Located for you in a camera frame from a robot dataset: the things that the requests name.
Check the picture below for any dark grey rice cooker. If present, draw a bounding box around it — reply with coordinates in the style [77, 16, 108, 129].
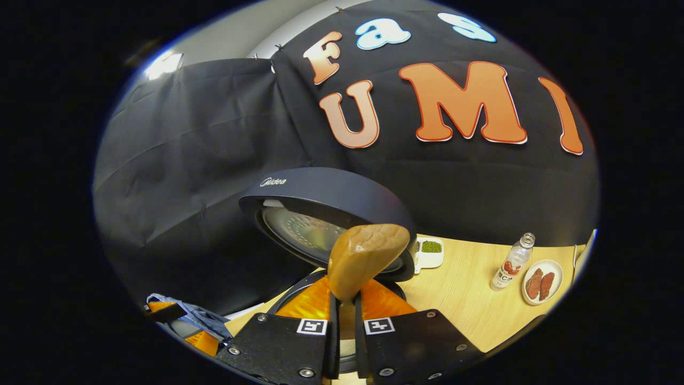
[239, 167, 418, 375]

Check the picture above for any wooden spoon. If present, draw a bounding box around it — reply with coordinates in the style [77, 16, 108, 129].
[327, 224, 411, 343]

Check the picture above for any white divided bean dish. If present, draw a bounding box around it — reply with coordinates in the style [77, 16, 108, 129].
[414, 237, 445, 274]

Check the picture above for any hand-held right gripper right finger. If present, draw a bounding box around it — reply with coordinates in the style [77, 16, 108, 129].
[354, 278, 484, 383]

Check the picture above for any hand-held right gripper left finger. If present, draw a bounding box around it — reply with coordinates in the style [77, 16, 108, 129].
[216, 275, 340, 385]

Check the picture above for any person's blue denim clothing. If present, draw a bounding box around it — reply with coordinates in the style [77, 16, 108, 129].
[147, 293, 233, 340]

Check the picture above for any black backdrop cloth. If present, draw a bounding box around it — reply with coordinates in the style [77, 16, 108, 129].
[92, 0, 600, 316]

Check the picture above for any ceiling light panel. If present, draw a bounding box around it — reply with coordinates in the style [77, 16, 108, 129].
[144, 51, 183, 81]

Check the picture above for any white toaster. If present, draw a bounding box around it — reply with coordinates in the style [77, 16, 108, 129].
[573, 230, 597, 271]

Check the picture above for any white round plate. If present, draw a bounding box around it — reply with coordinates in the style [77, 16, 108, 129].
[522, 259, 564, 306]

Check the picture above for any clear plastic bottle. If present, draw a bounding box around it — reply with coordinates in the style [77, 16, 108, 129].
[490, 233, 536, 291]

